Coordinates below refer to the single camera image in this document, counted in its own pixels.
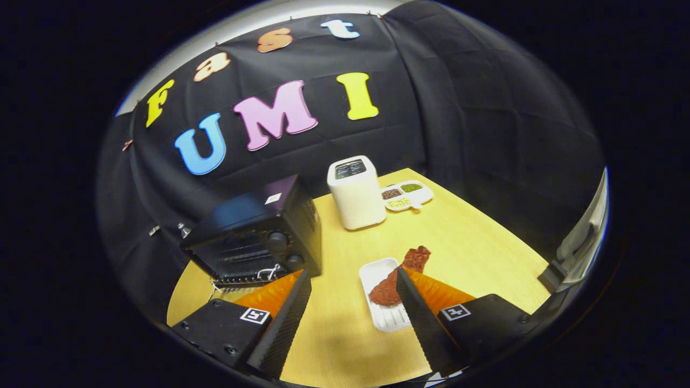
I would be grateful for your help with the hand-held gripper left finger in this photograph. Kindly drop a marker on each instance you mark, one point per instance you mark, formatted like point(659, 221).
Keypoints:
point(283, 328)

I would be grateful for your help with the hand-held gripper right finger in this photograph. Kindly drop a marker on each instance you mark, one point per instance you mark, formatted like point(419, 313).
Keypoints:
point(426, 328)

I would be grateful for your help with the red roasted meat piece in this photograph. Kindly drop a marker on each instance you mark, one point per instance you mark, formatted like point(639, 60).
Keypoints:
point(415, 258)

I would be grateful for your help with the black toaster oven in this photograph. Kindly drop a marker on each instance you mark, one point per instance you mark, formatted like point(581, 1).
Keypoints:
point(253, 215)

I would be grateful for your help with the white bread toaster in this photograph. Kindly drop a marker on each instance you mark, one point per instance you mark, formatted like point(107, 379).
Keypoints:
point(356, 202)

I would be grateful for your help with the white foam tray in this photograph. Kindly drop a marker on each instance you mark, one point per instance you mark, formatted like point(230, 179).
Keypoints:
point(375, 269)

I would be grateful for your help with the white divided dish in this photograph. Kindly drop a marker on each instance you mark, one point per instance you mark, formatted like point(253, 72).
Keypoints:
point(423, 195)

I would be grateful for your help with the white curved furniture edge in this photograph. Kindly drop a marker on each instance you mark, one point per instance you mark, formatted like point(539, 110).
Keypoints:
point(579, 242)

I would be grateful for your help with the red clip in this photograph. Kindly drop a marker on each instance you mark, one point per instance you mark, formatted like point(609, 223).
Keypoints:
point(127, 145)

